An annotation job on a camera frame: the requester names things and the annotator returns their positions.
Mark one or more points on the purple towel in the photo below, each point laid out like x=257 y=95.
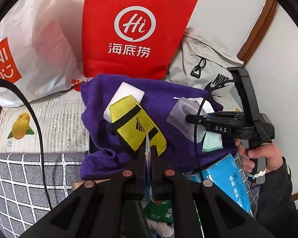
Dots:
x=178 y=148

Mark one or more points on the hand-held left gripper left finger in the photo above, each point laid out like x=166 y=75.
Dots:
x=142 y=168

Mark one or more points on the person's right forearm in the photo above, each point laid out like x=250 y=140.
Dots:
x=275 y=198

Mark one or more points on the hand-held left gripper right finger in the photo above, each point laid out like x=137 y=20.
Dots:
x=155 y=168

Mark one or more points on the white plastic shopping bag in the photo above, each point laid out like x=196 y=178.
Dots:
x=39 y=42

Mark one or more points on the yellow pouch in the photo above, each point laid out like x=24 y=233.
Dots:
x=124 y=133

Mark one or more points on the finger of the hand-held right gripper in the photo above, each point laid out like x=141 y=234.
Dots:
x=226 y=115
x=196 y=119

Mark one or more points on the wooden door frame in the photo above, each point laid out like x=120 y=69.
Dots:
x=260 y=27

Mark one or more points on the person's right hand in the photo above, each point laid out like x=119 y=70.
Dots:
x=273 y=158

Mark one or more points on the grey translucent cloth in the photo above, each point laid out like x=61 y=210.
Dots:
x=181 y=114

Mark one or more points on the white sponge block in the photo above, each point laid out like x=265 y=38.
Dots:
x=126 y=91

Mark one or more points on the grey waist bag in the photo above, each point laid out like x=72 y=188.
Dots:
x=186 y=62

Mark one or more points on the red paper bag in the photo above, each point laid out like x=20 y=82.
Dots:
x=96 y=29

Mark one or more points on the mint face mask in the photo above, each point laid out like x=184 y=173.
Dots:
x=212 y=142

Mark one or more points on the blue tissue pack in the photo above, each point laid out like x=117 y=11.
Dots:
x=223 y=178

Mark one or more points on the dark green packet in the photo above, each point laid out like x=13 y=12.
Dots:
x=161 y=210

